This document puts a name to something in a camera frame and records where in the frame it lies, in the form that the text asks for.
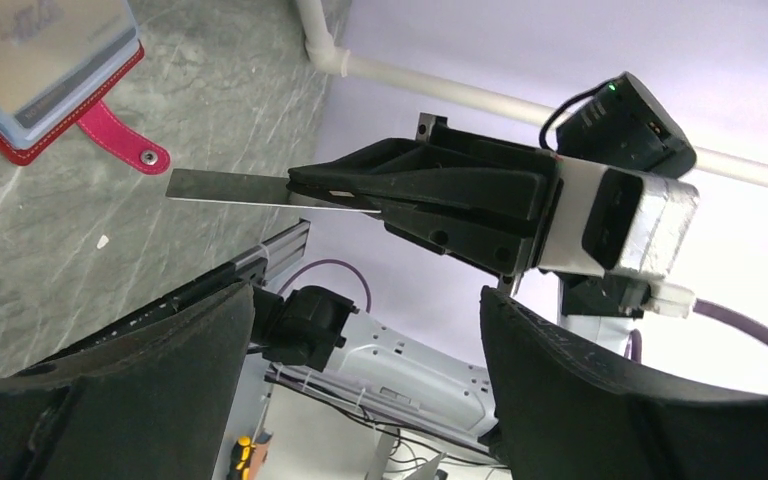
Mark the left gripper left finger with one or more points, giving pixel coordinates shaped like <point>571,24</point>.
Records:
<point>151,404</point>

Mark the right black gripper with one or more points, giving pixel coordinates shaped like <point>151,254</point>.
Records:
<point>451,168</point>

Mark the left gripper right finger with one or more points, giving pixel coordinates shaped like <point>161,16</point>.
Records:
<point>568,408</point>

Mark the black grey card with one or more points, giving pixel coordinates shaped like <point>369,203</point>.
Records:
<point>255,190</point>

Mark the red card holder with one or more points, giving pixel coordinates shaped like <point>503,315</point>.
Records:
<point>58,59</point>

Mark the aluminium frame rail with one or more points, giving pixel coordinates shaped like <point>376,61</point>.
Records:
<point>281,251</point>

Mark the white pvc pipe frame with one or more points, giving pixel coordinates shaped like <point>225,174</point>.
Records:
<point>331,59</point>

